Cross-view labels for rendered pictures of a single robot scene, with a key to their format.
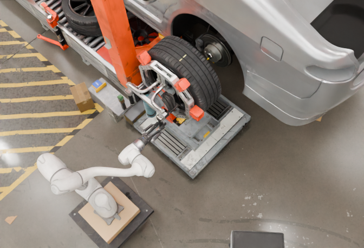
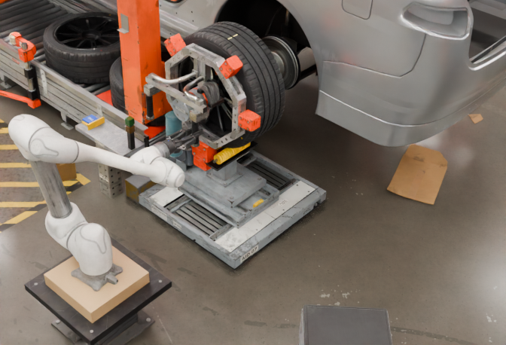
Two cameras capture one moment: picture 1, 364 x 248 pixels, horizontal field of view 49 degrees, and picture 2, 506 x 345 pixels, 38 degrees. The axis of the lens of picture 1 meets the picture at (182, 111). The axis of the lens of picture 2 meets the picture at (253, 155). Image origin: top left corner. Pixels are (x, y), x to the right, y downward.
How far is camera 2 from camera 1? 1.70 m
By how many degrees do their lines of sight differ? 24
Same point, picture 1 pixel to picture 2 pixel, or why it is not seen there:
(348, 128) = (477, 214)
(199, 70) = (255, 53)
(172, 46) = (217, 27)
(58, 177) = (44, 132)
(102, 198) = (93, 229)
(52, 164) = (35, 120)
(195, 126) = (241, 189)
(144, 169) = (170, 169)
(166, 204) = (188, 302)
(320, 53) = not seen: outside the picture
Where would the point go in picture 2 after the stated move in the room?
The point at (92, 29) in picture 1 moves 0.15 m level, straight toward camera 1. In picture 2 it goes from (86, 68) to (91, 79)
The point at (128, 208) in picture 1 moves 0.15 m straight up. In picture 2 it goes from (129, 270) to (128, 248)
